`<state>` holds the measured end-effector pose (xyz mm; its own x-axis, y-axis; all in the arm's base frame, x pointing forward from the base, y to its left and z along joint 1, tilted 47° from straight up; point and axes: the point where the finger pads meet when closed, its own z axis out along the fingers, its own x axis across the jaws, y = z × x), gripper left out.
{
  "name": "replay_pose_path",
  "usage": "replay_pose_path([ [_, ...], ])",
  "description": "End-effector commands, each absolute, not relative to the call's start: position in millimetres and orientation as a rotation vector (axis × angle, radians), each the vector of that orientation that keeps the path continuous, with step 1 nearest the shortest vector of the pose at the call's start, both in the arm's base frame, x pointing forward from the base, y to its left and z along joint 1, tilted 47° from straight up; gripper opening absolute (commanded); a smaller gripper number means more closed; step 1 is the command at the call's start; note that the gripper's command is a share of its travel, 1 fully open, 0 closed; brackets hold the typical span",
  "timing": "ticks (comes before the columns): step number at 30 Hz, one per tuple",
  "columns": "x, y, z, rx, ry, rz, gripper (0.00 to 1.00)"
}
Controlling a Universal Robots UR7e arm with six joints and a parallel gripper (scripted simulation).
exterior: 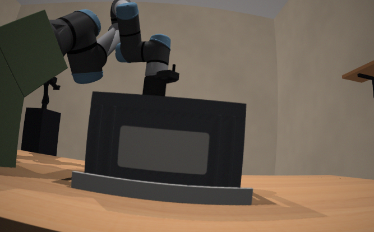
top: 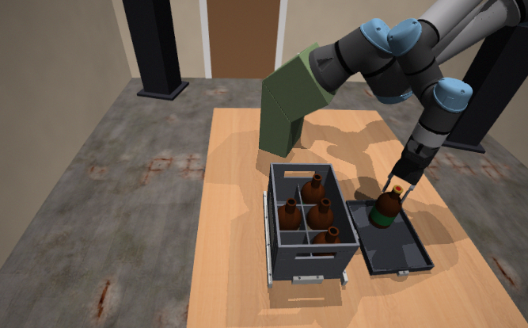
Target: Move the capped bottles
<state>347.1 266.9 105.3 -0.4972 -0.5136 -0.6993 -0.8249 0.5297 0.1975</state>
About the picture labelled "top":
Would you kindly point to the brown glass bottle with green label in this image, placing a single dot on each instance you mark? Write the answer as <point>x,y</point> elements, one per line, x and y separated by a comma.
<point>386,208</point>

